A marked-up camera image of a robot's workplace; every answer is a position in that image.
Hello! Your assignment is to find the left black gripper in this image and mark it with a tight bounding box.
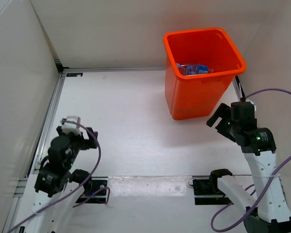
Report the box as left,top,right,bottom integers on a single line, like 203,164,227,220
57,125,97,168

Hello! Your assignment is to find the blue label bottle blue cap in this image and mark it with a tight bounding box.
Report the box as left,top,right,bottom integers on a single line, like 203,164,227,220
176,63,213,76

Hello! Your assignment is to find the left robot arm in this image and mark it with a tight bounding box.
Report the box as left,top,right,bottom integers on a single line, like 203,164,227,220
9,119,101,233

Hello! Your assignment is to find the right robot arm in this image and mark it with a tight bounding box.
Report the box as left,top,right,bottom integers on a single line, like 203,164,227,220
206,101,291,233

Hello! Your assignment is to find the orange plastic bin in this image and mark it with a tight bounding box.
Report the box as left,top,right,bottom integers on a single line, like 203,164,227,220
163,27,246,120

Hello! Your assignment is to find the small black label sticker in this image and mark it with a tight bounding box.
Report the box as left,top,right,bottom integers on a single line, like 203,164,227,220
66,72,83,77

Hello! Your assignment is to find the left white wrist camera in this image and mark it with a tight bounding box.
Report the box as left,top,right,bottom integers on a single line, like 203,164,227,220
61,116,81,135

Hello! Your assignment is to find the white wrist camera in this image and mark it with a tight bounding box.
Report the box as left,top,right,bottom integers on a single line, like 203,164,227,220
241,97,257,111
61,116,81,135

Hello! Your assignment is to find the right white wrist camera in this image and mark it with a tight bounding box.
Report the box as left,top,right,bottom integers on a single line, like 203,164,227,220
241,97,257,111

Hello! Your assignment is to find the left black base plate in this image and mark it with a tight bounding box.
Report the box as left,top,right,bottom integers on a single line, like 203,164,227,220
72,177,110,205

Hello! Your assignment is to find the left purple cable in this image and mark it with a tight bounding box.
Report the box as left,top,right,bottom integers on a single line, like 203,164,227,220
7,120,112,233

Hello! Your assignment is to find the aluminium table frame rail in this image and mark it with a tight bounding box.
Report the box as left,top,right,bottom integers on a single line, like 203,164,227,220
3,68,65,233

